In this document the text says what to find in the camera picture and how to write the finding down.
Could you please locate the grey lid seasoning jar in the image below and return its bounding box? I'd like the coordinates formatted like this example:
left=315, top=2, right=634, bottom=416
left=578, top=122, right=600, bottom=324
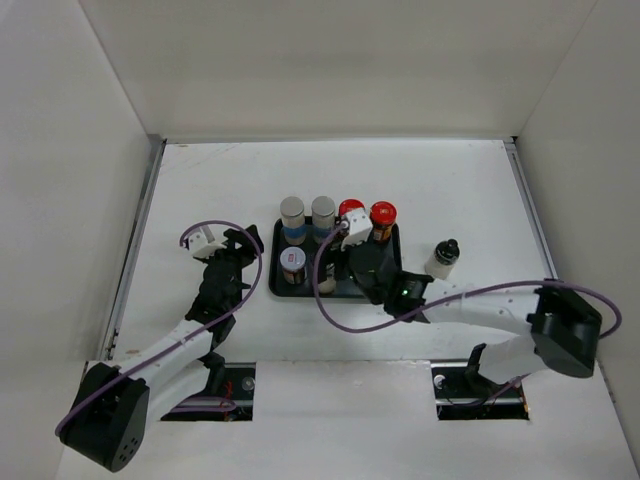
left=318, top=263, right=337, bottom=295

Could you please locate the blue label sago bottle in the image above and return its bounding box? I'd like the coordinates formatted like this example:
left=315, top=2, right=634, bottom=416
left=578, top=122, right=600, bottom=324
left=311, top=196, right=336, bottom=244
left=280, top=196, right=306, bottom=246

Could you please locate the red lid chili jar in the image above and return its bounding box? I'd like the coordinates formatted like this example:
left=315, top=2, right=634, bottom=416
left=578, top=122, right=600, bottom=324
left=337, top=198, right=365, bottom=222

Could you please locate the small dark spice jar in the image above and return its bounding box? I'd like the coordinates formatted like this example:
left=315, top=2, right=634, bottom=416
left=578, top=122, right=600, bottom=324
left=279, top=246, right=307, bottom=285

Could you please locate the red lid sauce jar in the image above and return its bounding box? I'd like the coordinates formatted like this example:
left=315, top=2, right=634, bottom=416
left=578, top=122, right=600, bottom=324
left=370, top=201, right=397, bottom=244

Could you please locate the black cap white bottle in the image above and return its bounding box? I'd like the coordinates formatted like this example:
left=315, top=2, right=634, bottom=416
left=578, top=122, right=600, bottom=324
left=424, top=238, right=460, bottom=280

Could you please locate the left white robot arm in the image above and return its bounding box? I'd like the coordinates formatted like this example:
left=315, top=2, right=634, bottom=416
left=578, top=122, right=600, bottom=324
left=55, top=221, right=264, bottom=473

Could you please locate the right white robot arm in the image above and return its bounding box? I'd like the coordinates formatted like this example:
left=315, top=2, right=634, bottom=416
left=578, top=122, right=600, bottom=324
left=339, top=243, right=602, bottom=396

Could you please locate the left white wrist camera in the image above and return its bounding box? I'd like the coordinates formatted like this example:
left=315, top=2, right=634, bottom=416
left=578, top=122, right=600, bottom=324
left=179, top=225, right=225, bottom=258

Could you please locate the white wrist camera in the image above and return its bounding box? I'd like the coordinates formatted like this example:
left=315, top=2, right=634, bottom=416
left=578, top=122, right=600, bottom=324
left=179, top=225, right=225, bottom=258
left=341, top=208, right=373, bottom=251

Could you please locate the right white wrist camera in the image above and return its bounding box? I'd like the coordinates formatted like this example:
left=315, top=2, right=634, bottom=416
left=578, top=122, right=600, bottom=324
left=341, top=208, right=373, bottom=251

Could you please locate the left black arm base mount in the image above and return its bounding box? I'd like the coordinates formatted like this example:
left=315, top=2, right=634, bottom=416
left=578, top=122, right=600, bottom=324
left=160, top=352, right=257, bottom=422

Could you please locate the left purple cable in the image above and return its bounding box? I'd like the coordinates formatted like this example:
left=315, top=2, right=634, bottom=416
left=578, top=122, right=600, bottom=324
left=54, top=219, right=264, bottom=435

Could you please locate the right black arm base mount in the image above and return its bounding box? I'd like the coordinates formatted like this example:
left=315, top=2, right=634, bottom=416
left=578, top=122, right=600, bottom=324
left=431, top=343, right=529, bottom=421

